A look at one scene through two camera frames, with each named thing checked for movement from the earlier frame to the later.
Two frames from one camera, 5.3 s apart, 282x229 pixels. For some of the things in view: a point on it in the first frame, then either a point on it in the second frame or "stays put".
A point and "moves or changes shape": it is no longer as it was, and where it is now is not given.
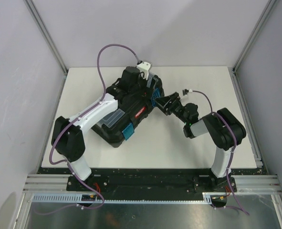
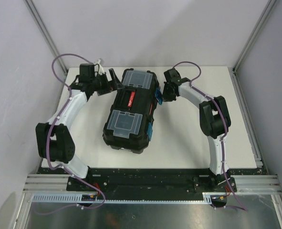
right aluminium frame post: x=266 y=12 stays put
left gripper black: x=145 y=91 → x=109 y=87
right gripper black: x=174 y=98 → x=165 y=98
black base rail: x=156 y=181 stays put
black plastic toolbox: x=133 y=107 moves or changes shape
